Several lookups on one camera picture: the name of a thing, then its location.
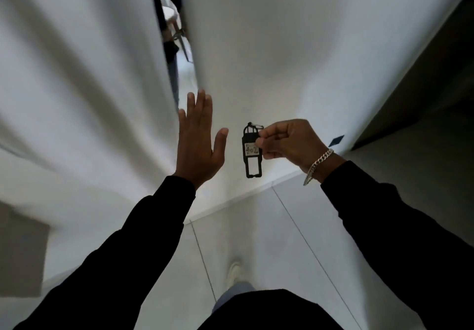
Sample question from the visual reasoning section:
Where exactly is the silver chain bracelet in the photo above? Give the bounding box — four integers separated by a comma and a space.
303, 148, 335, 186

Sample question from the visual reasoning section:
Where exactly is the person's black top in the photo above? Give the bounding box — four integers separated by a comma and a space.
198, 289, 343, 330

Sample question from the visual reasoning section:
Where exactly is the black key tag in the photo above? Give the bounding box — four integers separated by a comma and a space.
242, 122, 265, 179

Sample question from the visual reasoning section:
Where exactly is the person's left forearm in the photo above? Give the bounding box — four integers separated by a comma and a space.
13, 175, 196, 330

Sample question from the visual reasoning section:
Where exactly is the white door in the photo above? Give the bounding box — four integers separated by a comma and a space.
177, 0, 474, 227

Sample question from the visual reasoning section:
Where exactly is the person's right forearm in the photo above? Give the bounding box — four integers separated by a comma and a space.
313, 154, 474, 330

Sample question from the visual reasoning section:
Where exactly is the person's white shoe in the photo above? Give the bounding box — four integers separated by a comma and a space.
226, 261, 245, 290

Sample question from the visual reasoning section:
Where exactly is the person's grey trouser leg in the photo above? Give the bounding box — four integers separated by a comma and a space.
212, 281, 257, 314

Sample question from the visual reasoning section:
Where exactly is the person's left hand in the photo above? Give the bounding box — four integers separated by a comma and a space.
174, 89, 229, 190

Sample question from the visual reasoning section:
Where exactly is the person's right hand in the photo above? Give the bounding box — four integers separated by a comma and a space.
255, 119, 330, 173

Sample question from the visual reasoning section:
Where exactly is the white chair with metal legs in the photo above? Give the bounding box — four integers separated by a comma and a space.
156, 0, 194, 64

